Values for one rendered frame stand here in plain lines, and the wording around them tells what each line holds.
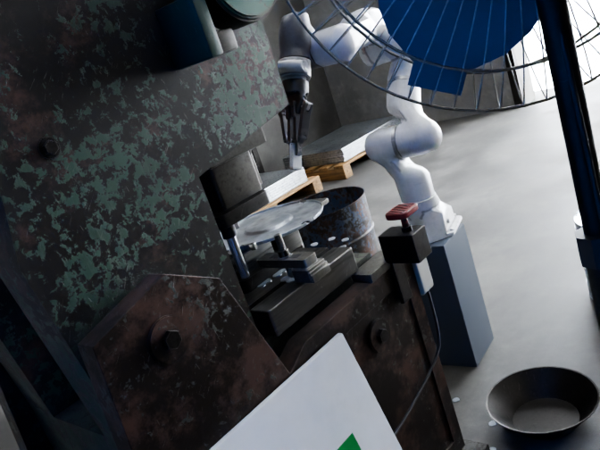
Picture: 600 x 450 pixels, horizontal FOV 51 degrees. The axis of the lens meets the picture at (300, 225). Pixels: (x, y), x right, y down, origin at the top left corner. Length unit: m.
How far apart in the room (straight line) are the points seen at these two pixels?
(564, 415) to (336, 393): 0.83
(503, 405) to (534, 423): 0.10
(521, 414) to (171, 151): 1.28
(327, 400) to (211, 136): 0.57
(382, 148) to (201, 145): 0.91
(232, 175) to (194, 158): 0.23
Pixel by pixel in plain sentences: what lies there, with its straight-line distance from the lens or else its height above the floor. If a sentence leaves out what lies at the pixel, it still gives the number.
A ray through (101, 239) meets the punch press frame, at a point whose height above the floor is 0.98.
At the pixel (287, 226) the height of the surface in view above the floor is 0.78.
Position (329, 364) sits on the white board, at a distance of 1.31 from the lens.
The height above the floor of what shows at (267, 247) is 0.76.
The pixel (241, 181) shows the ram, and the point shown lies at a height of 0.93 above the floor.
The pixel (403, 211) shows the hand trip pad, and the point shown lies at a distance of 1.41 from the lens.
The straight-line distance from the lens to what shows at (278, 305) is 1.28.
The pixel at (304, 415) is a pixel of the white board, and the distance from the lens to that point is 1.26.
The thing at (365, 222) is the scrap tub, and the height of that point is 0.36.
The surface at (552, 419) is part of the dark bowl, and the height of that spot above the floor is 0.00.
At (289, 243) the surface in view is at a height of 0.73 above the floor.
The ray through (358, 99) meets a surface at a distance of 6.89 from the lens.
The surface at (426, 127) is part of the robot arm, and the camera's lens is 1.96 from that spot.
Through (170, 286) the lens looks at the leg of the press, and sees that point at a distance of 1.06.
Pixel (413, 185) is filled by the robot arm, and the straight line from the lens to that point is 2.01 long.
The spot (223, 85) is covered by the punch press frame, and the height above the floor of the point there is 1.15.
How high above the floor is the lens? 1.18
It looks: 16 degrees down
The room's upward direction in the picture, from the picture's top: 19 degrees counter-clockwise
